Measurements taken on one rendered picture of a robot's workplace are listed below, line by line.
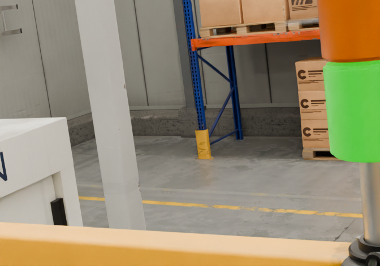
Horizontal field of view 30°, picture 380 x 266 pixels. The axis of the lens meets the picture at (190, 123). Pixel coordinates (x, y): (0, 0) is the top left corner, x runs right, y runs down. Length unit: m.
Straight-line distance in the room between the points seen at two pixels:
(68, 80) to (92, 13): 8.82
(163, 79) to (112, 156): 8.33
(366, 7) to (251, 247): 0.17
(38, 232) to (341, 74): 0.27
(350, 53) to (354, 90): 0.02
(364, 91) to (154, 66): 10.99
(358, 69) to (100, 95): 2.60
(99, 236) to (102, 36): 2.42
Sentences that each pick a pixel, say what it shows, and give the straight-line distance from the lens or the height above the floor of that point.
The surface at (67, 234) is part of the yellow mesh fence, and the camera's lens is 0.53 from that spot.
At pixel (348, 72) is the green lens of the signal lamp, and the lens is 0.39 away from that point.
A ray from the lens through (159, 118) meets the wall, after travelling 11.32.
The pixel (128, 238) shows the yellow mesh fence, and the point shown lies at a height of 2.10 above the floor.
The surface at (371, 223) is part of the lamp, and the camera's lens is 0.42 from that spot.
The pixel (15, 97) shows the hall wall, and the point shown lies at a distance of 10.86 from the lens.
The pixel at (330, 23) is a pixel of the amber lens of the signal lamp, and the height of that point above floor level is 2.24.
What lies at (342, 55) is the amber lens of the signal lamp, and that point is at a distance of 0.39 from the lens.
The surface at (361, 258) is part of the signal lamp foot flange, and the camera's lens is 0.42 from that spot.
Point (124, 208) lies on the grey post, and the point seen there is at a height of 1.38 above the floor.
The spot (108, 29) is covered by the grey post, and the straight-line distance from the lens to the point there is 2.94.
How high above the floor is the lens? 2.27
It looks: 11 degrees down
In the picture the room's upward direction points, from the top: 7 degrees counter-clockwise
